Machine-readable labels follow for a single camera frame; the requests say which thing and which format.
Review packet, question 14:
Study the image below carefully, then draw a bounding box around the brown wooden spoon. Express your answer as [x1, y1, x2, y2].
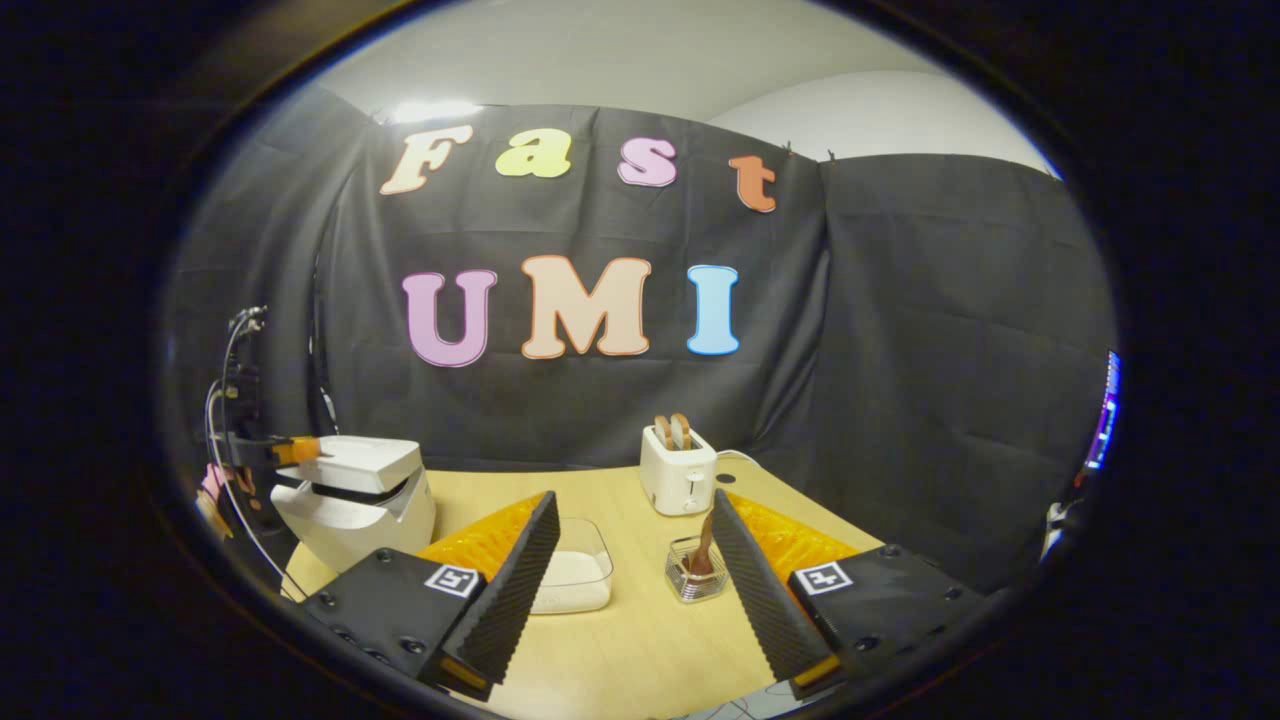
[688, 510, 717, 581]

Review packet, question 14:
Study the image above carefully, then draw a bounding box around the computer monitor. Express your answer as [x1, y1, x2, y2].
[1083, 350, 1122, 473]

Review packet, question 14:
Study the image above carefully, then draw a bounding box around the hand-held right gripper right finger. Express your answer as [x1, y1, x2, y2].
[710, 488, 991, 701]

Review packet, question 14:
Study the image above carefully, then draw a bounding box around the black backdrop cloth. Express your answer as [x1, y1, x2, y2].
[160, 85, 1119, 601]

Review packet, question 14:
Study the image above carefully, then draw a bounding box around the clear plastic box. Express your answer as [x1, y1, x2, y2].
[530, 517, 614, 615]

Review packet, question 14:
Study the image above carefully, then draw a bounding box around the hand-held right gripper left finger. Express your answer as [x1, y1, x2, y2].
[300, 490, 561, 701]

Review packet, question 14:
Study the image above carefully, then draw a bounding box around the white cable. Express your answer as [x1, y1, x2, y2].
[203, 318, 289, 601]

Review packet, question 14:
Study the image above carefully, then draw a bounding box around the white toaster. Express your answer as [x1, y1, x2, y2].
[640, 425, 718, 517]

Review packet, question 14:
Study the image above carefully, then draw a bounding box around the white rice cooker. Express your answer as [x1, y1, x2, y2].
[270, 435, 438, 574]

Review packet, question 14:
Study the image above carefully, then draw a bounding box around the wire chopstick holder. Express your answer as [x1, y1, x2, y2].
[665, 535, 729, 604]

